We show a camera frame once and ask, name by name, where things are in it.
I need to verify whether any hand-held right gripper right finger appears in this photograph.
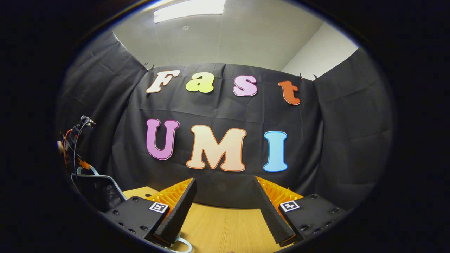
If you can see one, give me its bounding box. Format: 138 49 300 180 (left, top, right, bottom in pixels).
253 176 349 246

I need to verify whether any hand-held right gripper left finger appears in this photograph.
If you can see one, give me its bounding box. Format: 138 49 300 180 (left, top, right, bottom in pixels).
100 177 198 246

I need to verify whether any light blue suitcase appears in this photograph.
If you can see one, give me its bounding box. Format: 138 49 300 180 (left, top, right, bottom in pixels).
70 164 193 253

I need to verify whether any black backdrop cloth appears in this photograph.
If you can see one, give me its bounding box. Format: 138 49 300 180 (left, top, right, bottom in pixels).
54 32 394 215

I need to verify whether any ceiling light panel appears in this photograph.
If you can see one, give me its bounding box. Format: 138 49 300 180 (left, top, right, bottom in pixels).
154 0 226 24

